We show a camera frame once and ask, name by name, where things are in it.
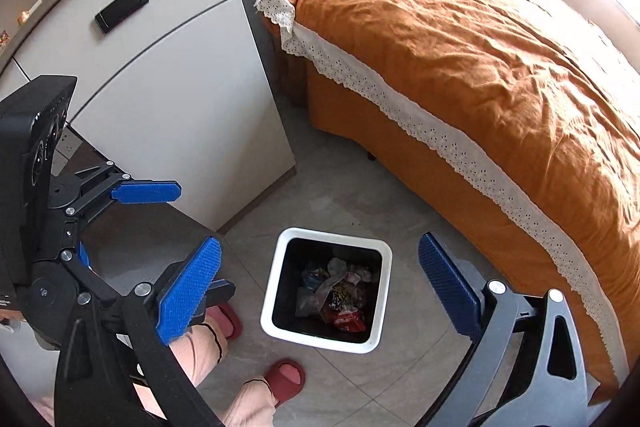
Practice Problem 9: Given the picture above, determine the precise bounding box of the white square trash bin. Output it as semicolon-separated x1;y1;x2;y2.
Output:
260;228;393;355

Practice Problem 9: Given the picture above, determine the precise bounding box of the trash pile inside bin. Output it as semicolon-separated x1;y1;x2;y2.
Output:
295;258;380;334

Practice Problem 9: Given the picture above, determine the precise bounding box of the red left slipper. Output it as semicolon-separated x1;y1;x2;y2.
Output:
206;303;243;340

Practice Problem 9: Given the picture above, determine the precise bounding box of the red slipper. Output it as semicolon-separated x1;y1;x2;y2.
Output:
264;359;306;407
206;303;243;340

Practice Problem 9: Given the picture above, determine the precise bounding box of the red right slipper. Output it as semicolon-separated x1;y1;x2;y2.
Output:
264;359;306;407

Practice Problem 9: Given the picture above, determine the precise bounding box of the white desk drawer cabinet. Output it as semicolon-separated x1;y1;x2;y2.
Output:
1;0;295;230

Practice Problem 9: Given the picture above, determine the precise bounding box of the orange bed cover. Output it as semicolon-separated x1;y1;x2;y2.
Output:
255;0;639;401

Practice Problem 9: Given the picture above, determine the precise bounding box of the black drawer handle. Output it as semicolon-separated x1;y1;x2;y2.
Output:
94;0;149;35

